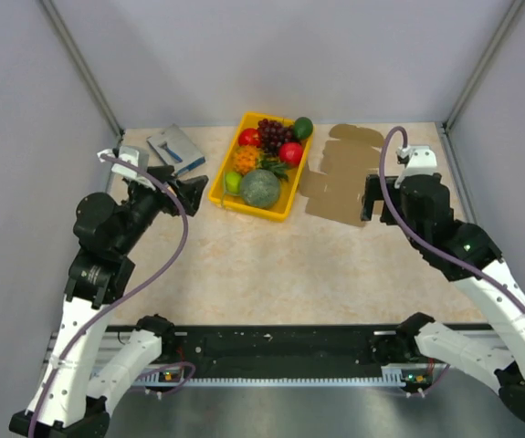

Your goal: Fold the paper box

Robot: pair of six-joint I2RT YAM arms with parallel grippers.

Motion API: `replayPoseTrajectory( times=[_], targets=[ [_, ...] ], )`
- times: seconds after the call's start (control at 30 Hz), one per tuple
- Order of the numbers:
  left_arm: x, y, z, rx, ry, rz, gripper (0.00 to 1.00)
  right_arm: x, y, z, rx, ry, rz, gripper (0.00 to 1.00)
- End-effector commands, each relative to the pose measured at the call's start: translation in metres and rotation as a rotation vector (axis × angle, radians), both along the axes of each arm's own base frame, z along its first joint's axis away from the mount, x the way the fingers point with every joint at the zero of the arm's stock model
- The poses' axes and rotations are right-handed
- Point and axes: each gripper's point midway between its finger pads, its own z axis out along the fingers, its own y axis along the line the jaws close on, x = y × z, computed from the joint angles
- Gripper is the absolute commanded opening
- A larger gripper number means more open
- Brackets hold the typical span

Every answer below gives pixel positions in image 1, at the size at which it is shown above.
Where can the yellow plastic tray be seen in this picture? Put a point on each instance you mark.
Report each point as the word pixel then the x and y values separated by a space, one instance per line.
pixel 280 210

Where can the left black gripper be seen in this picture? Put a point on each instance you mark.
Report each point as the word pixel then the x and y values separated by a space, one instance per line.
pixel 191 192

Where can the green avocado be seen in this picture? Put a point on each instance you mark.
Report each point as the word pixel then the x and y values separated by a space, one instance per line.
pixel 302 128

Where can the green cantaloupe melon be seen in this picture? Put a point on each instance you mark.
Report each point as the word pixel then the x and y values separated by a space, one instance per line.
pixel 260 189

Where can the grey slotted cable duct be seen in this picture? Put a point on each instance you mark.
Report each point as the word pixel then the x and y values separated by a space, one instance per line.
pixel 389 377

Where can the brown cardboard paper box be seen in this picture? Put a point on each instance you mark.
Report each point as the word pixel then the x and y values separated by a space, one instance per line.
pixel 335 190

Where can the dark red grape bunch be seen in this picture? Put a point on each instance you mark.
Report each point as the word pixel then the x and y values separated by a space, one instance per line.
pixel 272 135

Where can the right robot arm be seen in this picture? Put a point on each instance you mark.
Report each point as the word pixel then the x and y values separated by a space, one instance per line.
pixel 469 260

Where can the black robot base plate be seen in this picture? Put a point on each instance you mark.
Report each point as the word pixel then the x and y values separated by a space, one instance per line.
pixel 288 351

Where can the red apple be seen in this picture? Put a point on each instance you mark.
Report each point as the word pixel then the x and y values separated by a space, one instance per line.
pixel 249 137

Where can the razor package box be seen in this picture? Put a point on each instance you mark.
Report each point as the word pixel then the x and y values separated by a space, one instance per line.
pixel 176 149

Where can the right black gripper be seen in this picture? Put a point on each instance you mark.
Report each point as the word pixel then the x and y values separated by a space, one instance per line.
pixel 373 191

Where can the red pomegranate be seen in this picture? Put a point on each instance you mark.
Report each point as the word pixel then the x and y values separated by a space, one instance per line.
pixel 291 153

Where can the orange pineapple fruit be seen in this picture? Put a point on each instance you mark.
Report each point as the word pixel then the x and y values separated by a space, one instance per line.
pixel 249 158

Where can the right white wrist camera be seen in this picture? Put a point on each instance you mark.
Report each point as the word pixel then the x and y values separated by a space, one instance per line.
pixel 416 159

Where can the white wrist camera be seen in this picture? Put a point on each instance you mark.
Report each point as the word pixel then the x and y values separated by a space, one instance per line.
pixel 416 159
pixel 129 162

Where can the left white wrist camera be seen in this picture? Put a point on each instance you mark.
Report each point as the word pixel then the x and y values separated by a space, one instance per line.
pixel 129 162

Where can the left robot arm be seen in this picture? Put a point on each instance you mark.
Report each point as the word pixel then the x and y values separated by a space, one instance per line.
pixel 74 400

